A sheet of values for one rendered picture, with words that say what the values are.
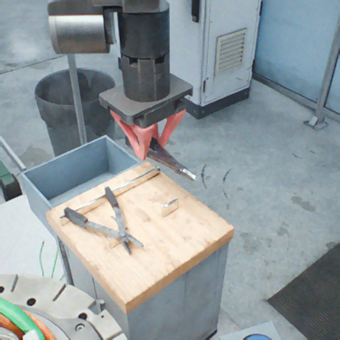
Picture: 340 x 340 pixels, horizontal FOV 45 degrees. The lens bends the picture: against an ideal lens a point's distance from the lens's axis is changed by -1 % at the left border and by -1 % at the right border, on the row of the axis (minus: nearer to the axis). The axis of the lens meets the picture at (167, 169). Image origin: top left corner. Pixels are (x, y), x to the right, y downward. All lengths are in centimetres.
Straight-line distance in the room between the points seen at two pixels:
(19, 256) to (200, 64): 189
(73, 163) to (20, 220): 33
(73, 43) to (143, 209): 26
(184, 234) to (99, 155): 27
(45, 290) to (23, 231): 53
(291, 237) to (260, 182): 40
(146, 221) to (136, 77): 22
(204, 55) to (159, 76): 211
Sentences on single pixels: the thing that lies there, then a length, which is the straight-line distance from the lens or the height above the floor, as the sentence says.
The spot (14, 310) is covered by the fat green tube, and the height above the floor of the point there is 115.
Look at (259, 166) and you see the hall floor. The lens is 244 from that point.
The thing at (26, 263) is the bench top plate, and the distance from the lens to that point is 96.
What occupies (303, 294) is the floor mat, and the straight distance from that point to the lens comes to 187.
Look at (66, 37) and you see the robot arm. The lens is 47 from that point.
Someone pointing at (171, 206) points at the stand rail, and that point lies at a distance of 60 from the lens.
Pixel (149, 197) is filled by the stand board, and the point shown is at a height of 106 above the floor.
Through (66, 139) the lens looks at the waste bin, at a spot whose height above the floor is 37.
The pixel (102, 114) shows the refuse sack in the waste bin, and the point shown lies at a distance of 196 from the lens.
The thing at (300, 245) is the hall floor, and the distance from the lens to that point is 206.
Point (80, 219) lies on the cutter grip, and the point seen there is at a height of 109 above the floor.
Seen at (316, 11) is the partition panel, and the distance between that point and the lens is 273.
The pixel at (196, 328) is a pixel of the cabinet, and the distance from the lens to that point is 74.
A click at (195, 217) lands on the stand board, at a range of 60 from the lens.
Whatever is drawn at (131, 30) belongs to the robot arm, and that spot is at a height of 133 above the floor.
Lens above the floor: 150
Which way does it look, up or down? 39 degrees down
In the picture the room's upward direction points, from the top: straight up
